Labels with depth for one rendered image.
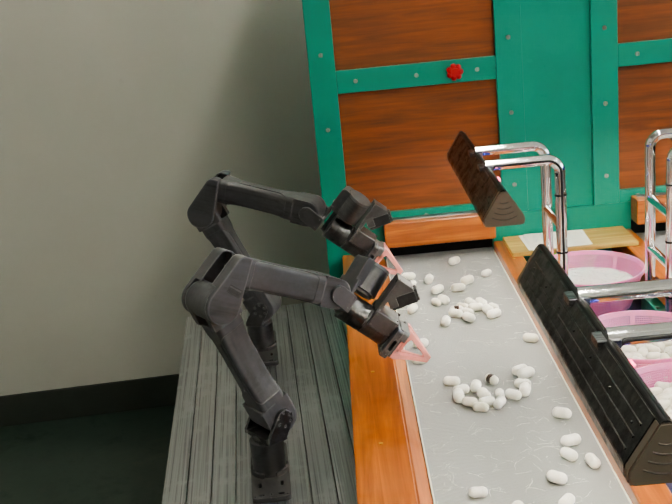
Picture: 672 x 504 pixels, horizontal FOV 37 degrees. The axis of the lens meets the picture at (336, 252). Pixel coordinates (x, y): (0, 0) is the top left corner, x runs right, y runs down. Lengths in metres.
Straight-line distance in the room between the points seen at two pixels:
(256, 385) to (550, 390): 0.57
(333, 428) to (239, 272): 0.49
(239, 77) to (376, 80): 0.92
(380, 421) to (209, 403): 0.51
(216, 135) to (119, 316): 0.75
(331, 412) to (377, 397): 0.20
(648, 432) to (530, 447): 0.72
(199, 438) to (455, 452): 0.57
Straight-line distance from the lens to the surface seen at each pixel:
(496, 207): 1.98
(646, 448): 1.10
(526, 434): 1.85
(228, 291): 1.70
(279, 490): 1.85
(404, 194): 2.78
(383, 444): 1.78
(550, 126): 2.79
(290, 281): 1.80
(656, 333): 1.29
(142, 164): 3.59
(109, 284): 3.71
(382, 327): 1.91
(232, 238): 2.37
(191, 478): 1.96
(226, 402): 2.23
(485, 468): 1.75
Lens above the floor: 1.61
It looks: 17 degrees down
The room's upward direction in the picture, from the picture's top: 6 degrees counter-clockwise
